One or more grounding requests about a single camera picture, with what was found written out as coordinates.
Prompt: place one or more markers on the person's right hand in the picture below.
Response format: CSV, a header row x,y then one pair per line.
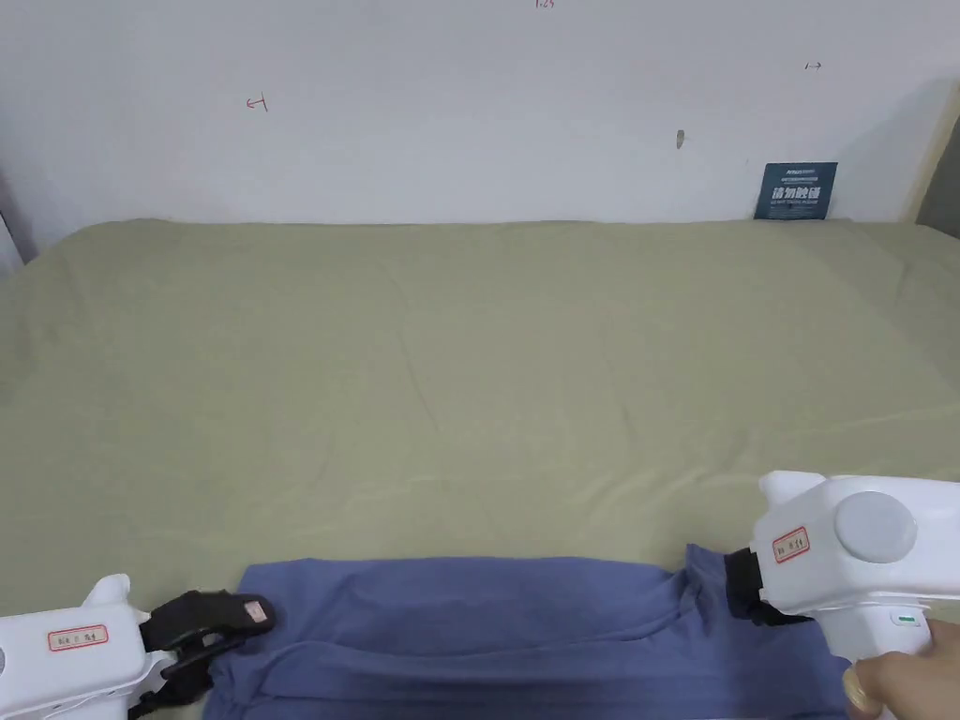
x,y
907,682

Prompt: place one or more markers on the dark blue sign card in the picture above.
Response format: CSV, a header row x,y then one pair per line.
x,y
796,191

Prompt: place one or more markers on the bed with pale green sheet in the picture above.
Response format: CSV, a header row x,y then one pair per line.
x,y
450,360

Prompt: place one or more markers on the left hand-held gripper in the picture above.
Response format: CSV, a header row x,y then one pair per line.
x,y
67,667

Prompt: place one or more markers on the beige wooden frame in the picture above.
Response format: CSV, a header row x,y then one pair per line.
x,y
928,142

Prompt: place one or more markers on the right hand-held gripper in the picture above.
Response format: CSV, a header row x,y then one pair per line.
x,y
847,555

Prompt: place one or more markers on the blue shirt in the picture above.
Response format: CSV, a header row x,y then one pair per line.
x,y
487,637

